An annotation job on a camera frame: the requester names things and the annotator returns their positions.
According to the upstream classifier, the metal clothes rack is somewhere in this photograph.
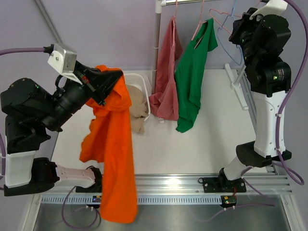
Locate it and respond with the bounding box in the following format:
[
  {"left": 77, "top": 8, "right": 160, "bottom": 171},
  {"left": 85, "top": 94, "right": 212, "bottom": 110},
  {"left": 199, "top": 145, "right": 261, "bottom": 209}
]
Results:
[{"left": 152, "top": 0, "right": 256, "bottom": 111}]

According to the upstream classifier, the green t shirt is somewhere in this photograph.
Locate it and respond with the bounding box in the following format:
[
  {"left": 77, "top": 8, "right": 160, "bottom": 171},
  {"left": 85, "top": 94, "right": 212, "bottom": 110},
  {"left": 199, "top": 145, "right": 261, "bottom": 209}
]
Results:
[{"left": 175, "top": 18, "right": 218, "bottom": 133}]

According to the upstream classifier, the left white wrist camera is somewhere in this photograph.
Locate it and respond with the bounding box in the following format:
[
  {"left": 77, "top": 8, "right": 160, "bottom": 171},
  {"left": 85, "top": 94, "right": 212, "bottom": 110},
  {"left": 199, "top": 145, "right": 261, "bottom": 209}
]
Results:
[{"left": 48, "top": 43, "right": 82, "bottom": 85}]

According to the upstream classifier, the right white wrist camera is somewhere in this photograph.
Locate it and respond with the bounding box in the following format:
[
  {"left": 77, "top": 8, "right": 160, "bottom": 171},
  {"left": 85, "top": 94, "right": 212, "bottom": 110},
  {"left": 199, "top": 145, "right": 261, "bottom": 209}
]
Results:
[{"left": 249, "top": 0, "right": 288, "bottom": 20}]

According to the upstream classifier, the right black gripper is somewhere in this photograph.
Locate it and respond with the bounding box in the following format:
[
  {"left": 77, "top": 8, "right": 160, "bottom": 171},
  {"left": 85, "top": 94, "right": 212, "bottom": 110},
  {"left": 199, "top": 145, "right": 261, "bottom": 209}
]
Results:
[{"left": 229, "top": 8, "right": 269, "bottom": 68}]

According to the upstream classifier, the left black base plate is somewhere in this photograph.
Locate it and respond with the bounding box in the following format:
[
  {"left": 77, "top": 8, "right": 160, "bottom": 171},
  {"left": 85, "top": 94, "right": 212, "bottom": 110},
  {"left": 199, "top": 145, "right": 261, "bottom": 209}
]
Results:
[{"left": 75, "top": 183, "right": 102, "bottom": 193}]

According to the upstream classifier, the white perforated plastic basket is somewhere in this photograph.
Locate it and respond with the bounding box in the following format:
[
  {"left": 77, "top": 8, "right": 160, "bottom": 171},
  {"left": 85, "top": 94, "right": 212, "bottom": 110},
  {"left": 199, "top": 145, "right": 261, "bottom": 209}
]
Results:
[{"left": 124, "top": 73, "right": 151, "bottom": 121}]

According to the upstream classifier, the white slotted cable duct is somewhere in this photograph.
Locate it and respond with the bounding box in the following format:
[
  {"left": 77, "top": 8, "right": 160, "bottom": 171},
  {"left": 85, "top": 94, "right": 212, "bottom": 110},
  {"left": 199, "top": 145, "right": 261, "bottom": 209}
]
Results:
[{"left": 41, "top": 195, "right": 222, "bottom": 205}]

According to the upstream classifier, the orange t shirt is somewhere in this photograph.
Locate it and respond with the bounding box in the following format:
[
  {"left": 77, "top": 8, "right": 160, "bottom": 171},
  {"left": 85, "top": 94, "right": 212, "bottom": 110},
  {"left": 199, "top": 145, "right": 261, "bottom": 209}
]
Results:
[{"left": 79, "top": 76, "right": 138, "bottom": 224}]

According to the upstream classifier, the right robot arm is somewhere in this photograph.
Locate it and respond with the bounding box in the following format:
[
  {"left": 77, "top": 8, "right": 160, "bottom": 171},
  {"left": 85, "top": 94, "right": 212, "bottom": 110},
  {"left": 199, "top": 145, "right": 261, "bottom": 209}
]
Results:
[{"left": 218, "top": 8, "right": 292, "bottom": 193}]

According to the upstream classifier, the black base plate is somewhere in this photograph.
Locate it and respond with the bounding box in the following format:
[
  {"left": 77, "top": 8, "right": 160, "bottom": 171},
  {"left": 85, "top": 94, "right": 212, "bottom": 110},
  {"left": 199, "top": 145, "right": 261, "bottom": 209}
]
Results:
[
  {"left": 198, "top": 177, "right": 247, "bottom": 193},
  {"left": 75, "top": 183, "right": 102, "bottom": 193}
]

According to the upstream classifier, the aluminium mounting rail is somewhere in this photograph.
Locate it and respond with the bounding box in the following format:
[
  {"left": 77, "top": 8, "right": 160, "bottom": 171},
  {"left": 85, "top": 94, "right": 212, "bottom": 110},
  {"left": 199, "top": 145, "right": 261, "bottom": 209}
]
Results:
[{"left": 31, "top": 173, "right": 293, "bottom": 196}]

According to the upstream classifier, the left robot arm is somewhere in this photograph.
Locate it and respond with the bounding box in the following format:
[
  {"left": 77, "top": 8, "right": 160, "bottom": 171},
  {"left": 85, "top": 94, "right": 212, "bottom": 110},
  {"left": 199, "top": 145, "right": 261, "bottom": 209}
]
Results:
[{"left": 0, "top": 62, "right": 123, "bottom": 197}]

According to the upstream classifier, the pink hanger of green shirt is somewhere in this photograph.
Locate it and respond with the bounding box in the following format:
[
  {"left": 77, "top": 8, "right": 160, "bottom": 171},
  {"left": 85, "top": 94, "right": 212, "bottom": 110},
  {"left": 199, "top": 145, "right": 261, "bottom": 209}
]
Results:
[{"left": 191, "top": 0, "right": 205, "bottom": 41}]

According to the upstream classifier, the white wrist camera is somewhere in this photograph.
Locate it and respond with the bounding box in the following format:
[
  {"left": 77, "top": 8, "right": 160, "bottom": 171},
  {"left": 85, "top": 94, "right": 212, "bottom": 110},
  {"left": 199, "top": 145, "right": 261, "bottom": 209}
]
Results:
[
  {"left": 249, "top": 0, "right": 288, "bottom": 20},
  {"left": 48, "top": 43, "right": 82, "bottom": 85}
]

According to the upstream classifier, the light blue hanger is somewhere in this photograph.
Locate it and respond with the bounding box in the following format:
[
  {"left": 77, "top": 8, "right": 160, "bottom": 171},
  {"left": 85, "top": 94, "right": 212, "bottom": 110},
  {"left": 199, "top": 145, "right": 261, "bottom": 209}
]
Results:
[{"left": 217, "top": 0, "right": 243, "bottom": 66}]

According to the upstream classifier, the pink hanger of beige shirt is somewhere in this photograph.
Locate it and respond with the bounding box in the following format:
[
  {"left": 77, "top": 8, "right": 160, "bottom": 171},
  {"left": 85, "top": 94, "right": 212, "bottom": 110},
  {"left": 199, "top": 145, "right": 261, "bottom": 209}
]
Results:
[{"left": 208, "top": 0, "right": 262, "bottom": 34}]

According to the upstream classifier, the pink t shirt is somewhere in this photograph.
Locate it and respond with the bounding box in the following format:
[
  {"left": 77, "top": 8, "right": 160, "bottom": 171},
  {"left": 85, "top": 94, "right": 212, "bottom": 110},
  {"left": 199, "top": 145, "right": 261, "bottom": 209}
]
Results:
[{"left": 149, "top": 17, "right": 183, "bottom": 121}]

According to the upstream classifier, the beige t shirt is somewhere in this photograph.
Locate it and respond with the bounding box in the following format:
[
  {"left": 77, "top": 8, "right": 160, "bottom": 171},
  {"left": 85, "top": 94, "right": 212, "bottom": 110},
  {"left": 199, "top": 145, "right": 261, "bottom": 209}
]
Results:
[{"left": 126, "top": 85, "right": 149, "bottom": 133}]

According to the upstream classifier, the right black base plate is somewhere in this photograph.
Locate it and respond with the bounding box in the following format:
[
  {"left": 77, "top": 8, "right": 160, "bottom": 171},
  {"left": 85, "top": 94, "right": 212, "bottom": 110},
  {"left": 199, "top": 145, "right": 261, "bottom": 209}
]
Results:
[{"left": 198, "top": 177, "right": 247, "bottom": 193}]

